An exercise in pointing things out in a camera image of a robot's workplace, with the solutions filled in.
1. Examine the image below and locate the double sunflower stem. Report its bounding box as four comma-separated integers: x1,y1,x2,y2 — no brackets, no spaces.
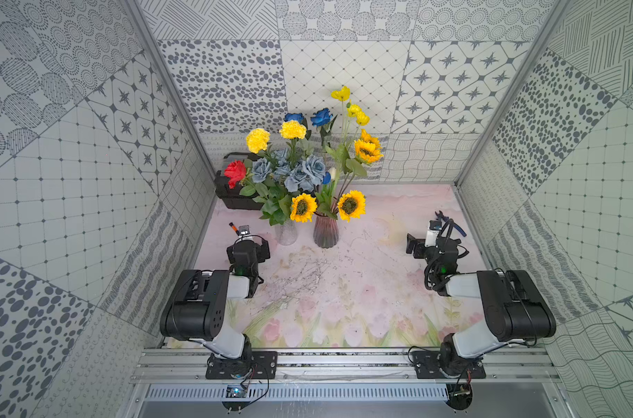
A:
336,129,384,202

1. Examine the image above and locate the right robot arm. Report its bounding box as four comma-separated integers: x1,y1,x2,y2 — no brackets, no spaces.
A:
406,234,556,380

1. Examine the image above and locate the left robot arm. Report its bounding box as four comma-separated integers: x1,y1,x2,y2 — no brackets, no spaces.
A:
159,237,278,380

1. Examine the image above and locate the clear glass vase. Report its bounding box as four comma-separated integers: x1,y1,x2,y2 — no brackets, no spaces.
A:
275,219,298,246

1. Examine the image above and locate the pink glass vase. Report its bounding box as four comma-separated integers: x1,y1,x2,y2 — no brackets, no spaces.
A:
313,214,339,249

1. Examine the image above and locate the orange black screwdriver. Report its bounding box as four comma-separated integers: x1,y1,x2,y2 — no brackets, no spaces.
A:
229,222,241,236

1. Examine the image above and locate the black plastic toolbox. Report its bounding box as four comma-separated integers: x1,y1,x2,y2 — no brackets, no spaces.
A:
215,152,263,211

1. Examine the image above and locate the grey blue rose bouquet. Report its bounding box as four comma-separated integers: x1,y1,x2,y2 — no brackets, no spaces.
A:
240,149,328,226

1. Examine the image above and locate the left yellow carnation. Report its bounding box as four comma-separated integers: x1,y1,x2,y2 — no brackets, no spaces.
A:
245,128,271,154

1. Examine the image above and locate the yellow carnation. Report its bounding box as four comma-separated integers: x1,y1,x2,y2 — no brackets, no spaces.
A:
279,120,307,140
245,128,271,154

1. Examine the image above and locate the right yellow carnation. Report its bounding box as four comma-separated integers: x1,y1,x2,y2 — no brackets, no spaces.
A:
279,120,307,140

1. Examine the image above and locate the left dark blue rose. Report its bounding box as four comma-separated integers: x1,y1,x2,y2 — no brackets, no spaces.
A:
284,113,304,123

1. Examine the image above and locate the dark blue rose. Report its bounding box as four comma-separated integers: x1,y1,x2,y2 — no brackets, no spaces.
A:
284,113,304,123
311,108,332,127

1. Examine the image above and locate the right dark blue rose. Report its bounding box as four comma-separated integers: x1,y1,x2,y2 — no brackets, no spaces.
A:
311,108,332,127

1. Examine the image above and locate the yellow poppy flower stem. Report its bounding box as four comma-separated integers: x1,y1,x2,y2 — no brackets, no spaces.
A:
320,86,370,218

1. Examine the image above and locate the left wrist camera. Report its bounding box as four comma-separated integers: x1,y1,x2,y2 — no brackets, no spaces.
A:
238,225,254,240

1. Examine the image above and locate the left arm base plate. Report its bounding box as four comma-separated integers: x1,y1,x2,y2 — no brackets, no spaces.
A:
205,350,278,381

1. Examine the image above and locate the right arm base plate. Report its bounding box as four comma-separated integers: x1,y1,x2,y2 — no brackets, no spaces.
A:
408,350,486,379

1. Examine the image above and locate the aluminium rail frame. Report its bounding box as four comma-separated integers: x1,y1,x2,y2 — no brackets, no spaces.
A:
130,348,560,409

